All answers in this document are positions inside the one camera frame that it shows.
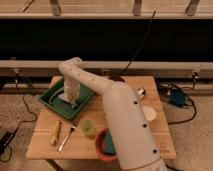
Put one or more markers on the green plastic tray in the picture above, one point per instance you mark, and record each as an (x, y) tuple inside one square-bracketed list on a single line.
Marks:
[(63, 108)]

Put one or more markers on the white cup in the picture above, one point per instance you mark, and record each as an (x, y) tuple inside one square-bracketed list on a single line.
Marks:
[(150, 113)]

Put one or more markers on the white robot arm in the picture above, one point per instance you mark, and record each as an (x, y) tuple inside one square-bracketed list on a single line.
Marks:
[(132, 137)]

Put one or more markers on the silver fork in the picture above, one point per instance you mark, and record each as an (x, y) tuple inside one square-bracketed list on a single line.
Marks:
[(72, 129)]

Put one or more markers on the blue power box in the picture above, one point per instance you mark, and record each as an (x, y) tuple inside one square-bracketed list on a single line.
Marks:
[(177, 97)]

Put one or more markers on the green bean in tray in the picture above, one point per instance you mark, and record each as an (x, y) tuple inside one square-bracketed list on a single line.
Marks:
[(56, 93)]

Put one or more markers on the dark brown bowl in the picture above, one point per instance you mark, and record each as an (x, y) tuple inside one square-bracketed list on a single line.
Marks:
[(116, 78)]

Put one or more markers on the light blue towel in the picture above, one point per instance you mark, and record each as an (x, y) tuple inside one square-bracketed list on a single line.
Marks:
[(64, 98)]

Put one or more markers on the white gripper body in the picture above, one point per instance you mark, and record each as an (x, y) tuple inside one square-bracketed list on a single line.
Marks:
[(71, 89)]

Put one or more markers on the orange bowl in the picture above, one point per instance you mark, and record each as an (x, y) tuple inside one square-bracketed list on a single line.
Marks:
[(99, 147)]

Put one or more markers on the black power adapter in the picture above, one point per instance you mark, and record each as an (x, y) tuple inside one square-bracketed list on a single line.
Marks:
[(7, 137)]

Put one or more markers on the green sponge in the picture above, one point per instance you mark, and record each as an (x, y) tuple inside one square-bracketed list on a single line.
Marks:
[(108, 146)]

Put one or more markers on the wooden table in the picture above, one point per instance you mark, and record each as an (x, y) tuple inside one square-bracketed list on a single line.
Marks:
[(78, 145)]

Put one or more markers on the green cup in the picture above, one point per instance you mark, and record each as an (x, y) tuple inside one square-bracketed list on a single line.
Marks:
[(88, 128)]

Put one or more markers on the white handled brush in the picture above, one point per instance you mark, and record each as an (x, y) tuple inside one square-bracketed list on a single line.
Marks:
[(141, 93)]

